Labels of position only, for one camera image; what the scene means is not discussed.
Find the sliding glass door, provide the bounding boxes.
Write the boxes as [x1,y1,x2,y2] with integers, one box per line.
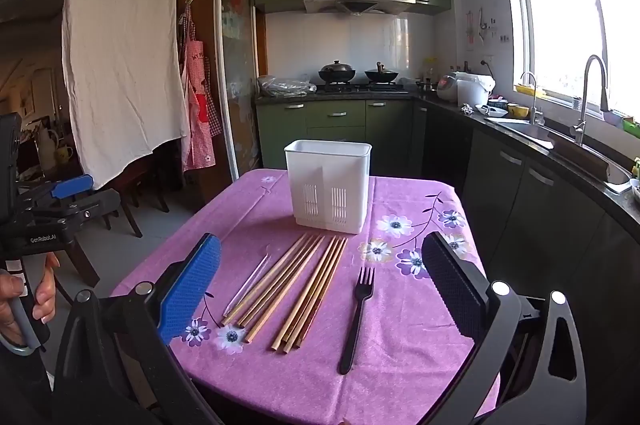
[215,0,267,182]

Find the small steel faucet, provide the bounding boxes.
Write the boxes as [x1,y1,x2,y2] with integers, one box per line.
[520,71,545,126]

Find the black lidded pot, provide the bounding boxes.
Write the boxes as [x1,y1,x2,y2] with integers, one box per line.
[318,60,357,84]

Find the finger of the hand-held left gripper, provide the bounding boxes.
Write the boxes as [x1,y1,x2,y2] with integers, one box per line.
[30,189,122,237]
[19,175,96,212]

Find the person's left hand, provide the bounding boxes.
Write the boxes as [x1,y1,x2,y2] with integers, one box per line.
[0,252,61,341]

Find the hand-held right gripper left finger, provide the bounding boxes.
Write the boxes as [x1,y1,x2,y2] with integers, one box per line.
[52,233,223,425]

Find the black wok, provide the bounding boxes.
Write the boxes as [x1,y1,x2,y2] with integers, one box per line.
[364,61,401,84]

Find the kitchen window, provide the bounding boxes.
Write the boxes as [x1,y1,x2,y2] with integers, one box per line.
[510,0,640,118]

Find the white rice cooker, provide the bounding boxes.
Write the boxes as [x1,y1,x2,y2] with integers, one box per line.
[436,74,461,106]
[454,71,496,108]

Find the black plastic fork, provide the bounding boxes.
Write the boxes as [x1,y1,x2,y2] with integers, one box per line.
[338,266,376,376]

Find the clear plastic bag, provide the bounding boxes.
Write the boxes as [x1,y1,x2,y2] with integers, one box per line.
[257,75,318,98]

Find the dark base cabinets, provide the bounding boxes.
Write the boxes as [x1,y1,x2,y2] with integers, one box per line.
[412,100,640,425]

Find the person's left forearm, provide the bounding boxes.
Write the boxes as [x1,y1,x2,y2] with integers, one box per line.
[0,345,55,425]

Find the white plastic utensil holder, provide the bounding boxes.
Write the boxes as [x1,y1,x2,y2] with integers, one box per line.
[284,139,373,236]

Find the row of wooden chopsticks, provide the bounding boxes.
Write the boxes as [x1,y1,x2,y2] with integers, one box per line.
[220,232,348,353]

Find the wall hooks with utensils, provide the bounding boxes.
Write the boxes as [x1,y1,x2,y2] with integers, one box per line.
[465,7,511,52]

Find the wooden chair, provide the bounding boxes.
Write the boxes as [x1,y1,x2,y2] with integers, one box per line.
[100,165,171,239]

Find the red checkered apron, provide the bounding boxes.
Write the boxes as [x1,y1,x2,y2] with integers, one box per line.
[177,0,223,173]

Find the clear plastic straw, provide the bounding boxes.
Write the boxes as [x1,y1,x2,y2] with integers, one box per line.
[223,254,271,317]

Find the purple floral tablecloth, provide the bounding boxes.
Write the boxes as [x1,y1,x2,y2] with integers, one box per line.
[111,169,501,425]

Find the white jug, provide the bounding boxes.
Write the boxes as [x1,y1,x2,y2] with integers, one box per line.
[37,127,59,170]

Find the steel sink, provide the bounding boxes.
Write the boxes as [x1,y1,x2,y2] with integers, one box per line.
[492,117,556,150]

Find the brown wooden board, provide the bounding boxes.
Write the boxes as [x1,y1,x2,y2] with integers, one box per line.
[552,137,613,180]

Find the white hanging sheet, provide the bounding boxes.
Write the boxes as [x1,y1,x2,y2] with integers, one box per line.
[61,0,191,190]

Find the tall steel faucet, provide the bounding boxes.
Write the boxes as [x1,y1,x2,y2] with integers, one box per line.
[574,54,610,146]

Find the gas stove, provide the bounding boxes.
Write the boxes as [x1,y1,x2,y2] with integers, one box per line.
[315,80,411,94]

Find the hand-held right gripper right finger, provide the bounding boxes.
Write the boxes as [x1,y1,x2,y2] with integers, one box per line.
[421,231,588,425]

